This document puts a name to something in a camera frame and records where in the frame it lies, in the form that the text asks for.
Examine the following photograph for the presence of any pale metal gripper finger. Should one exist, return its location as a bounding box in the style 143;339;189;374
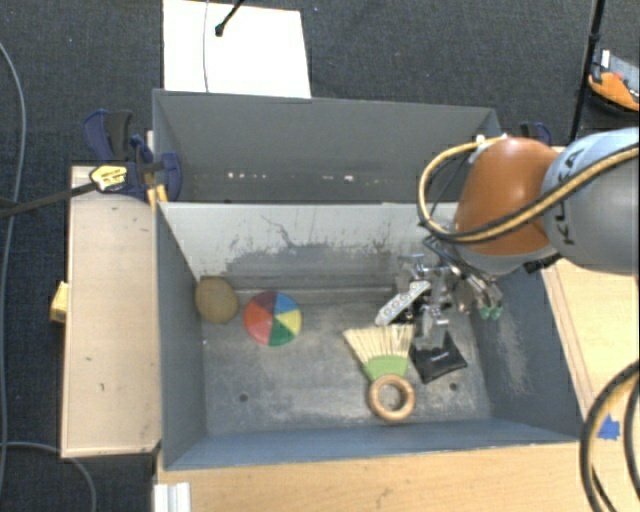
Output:
415;304;451;352
374;279;433;327

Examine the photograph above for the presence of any black pouch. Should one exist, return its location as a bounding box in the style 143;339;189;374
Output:
408;331;469;386

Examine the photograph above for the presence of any grey metal bin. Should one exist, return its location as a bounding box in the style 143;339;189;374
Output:
151;88;584;472

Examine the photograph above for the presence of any multicolour segmented disc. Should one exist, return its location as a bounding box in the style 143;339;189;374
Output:
241;290;303;348

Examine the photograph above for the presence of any brown kiwi fruit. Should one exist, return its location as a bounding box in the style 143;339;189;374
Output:
194;275;240;325

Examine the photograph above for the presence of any pale wood board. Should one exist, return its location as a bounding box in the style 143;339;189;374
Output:
60;166;163;458

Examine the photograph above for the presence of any straw brush with wooden ring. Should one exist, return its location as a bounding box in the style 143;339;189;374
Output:
342;323;418;423

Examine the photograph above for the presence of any black cylinder on white bracket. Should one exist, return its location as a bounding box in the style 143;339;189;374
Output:
523;252;563;274

